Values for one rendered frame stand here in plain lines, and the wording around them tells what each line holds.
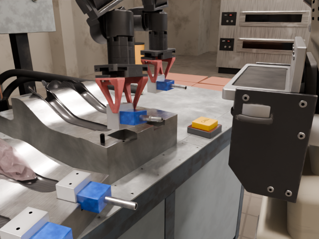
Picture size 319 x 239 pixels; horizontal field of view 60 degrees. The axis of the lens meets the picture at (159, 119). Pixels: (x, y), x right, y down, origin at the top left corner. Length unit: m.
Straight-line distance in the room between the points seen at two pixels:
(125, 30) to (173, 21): 8.69
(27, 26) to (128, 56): 0.91
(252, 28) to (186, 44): 3.57
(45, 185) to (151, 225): 0.34
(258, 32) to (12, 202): 5.68
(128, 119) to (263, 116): 0.28
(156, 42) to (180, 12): 8.34
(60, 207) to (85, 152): 0.18
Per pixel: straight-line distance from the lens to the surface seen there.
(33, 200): 0.51
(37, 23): 1.46
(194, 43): 9.06
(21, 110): 0.82
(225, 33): 6.06
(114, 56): 0.58
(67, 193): 0.48
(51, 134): 0.72
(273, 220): 0.55
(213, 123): 0.85
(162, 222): 0.82
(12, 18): 1.40
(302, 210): 0.49
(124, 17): 0.58
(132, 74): 0.57
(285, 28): 5.91
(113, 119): 0.59
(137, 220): 0.71
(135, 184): 0.61
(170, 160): 0.70
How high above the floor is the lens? 1.14
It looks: 20 degrees down
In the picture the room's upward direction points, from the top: straight up
